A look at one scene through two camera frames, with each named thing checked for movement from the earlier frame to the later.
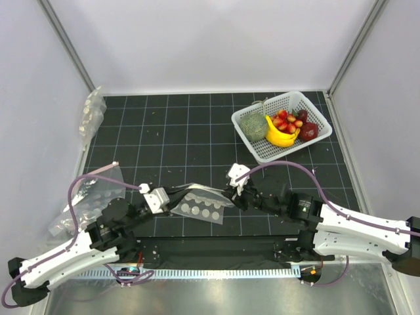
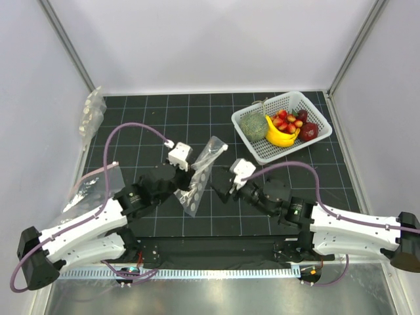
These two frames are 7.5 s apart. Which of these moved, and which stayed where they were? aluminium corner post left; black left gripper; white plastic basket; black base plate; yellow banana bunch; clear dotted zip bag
Moved: clear dotted zip bag; black left gripper
Stayed: aluminium corner post left; white plastic basket; black base plate; yellow banana bunch
